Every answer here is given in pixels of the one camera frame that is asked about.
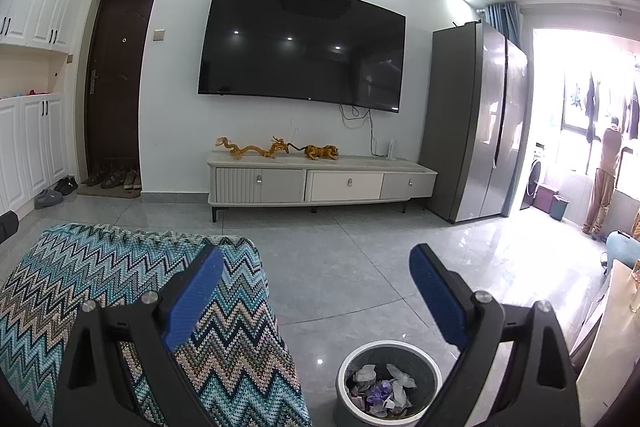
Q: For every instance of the golden dragon figure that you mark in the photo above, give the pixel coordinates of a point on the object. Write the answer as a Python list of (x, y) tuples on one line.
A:
[(282, 148), (240, 149)]

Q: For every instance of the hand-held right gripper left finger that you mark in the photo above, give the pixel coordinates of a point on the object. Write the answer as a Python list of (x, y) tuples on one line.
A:
[(192, 302)]

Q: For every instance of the purple storage box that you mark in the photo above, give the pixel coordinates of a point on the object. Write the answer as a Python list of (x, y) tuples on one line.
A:
[(542, 197)]

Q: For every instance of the blue curtain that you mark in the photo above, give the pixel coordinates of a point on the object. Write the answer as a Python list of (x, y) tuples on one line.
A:
[(502, 24)]

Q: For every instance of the grey slippers pair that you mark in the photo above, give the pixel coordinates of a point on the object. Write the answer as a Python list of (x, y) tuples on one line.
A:
[(48, 199)]

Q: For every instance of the dark hanging garment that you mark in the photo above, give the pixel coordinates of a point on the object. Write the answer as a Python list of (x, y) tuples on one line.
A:
[(633, 107), (591, 107)]

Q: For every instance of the brown door mat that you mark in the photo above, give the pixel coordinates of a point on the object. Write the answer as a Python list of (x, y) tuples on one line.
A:
[(90, 192)]

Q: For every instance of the beige light switch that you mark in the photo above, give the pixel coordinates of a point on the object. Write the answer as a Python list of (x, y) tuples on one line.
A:
[(158, 34)]

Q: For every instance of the zigzag knitted blanket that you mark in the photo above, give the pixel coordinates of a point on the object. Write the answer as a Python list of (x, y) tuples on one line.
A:
[(235, 332)]

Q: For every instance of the purple wrapper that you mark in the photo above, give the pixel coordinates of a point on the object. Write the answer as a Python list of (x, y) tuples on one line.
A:
[(381, 393)]

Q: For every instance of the white television cabinet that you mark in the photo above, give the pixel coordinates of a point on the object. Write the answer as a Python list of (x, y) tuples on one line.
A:
[(320, 184)]

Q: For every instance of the round grey trash bin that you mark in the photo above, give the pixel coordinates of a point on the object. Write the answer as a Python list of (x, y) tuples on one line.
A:
[(345, 402)]

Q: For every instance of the white plastic wrapper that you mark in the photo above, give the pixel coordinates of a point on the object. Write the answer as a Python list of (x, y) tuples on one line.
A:
[(401, 382)]

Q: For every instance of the light wooden table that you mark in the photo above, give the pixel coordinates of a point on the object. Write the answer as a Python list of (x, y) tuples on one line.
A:
[(620, 302)]

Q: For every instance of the white tissue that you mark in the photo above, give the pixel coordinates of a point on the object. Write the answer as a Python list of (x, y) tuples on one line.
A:
[(366, 373)]

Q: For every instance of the golden tiger figure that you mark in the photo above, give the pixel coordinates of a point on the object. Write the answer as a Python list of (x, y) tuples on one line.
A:
[(321, 152)]

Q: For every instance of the white washing machine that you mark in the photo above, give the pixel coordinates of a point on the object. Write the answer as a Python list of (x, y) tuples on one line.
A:
[(534, 172)]

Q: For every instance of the dark brown shoes pair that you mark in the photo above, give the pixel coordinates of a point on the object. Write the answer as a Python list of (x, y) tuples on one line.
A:
[(94, 178)]

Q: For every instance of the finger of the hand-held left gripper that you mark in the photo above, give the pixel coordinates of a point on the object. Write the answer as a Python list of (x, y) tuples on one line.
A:
[(7, 226)]

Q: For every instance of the tan shoes pair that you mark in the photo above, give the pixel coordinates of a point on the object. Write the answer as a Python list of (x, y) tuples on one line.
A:
[(132, 179)]

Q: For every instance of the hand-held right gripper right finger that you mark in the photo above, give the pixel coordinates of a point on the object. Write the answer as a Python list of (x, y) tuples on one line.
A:
[(440, 302)]

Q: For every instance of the dark brown door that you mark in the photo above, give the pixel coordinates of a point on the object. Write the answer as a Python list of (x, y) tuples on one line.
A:
[(117, 92)]

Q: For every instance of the grey refrigerator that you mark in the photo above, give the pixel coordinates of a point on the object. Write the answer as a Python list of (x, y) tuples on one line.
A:
[(465, 122)]

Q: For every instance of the white wardrobe cabinet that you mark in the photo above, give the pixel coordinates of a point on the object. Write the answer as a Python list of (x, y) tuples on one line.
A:
[(35, 142)]

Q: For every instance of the light blue chair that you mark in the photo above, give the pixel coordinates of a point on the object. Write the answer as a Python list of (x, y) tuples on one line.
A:
[(622, 247)]

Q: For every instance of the black wall television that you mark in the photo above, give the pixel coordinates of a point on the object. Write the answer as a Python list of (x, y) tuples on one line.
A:
[(300, 47)]

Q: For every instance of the teal plastic bin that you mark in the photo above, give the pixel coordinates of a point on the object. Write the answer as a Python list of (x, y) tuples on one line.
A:
[(560, 208)]

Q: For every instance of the black sneakers pair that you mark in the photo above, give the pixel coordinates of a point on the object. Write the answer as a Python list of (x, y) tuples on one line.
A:
[(66, 186)]

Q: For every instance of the white power strip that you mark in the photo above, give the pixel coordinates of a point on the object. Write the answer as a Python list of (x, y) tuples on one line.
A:
[(391, 148)]

